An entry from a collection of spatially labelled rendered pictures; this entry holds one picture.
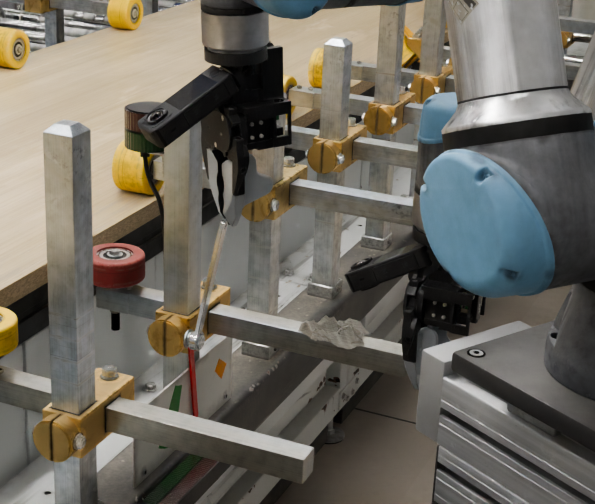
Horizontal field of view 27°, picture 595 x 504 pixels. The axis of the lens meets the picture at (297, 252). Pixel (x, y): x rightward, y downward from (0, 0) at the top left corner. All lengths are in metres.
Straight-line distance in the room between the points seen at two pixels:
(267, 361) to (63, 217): 0.62
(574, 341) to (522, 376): 0.06
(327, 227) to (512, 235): 1.12
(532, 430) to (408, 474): 1.81
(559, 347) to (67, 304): 0.53
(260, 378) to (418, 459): 1.25
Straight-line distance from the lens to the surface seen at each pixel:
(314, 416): 2.81
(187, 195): 1.52
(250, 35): 1.38
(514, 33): 0.96
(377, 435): 3.09
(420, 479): 2.93
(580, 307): 1.09
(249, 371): 1.82
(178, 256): 1.55
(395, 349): 1.54
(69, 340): 1.36
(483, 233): 0.94
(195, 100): 1.38
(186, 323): 1.57
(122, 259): 1.65
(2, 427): 1.69
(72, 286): 1.33
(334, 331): 1.56
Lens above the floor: 1.53
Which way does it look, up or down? 22 degrees down
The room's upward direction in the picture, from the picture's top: 3 degrees clockwise
